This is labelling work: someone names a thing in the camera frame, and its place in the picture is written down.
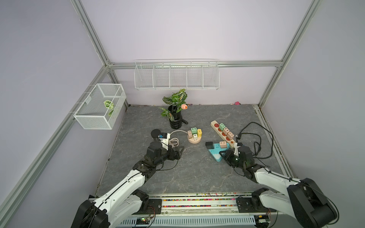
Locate pink charger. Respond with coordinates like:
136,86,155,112
219,141,227,149
187,131,193,139
222,127,230,135
226,132,234,140

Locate teal triangular power socket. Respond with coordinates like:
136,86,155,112
208,143,230,162

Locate round pink power socket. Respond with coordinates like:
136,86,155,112
188,131,202,144

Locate black charger plug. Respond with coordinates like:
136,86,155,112
205,142,215,150

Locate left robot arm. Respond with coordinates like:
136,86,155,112
71,141,184,228

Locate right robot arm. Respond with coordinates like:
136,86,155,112
219,145,340,228

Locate green charger on round socket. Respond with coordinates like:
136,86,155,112
191,127,197,135

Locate black cylinder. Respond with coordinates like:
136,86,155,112
151,129,161,141

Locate black plant pot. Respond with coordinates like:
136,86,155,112
167,105,188,130

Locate green charger on strip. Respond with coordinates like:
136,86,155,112
219,123,226,131

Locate cream power strip red outlets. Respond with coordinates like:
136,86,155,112
210,120,237,148

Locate artificial green leaf plant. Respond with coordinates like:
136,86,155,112
160,89,188,118

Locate green leaf in small basket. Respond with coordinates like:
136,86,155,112
104,100,115,110

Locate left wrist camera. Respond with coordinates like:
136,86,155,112
159,133,171,150

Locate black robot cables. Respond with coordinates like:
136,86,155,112
235,122,274,160

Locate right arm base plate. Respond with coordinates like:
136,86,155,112
236,197,276,214

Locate aluminium rail frame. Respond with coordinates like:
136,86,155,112
76,192,329,228

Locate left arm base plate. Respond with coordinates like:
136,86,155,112
134,199,162,215

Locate wide white wire basket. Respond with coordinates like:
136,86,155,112
134,59,220,90

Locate small white wire basket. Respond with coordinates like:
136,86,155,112
73,83,126,130

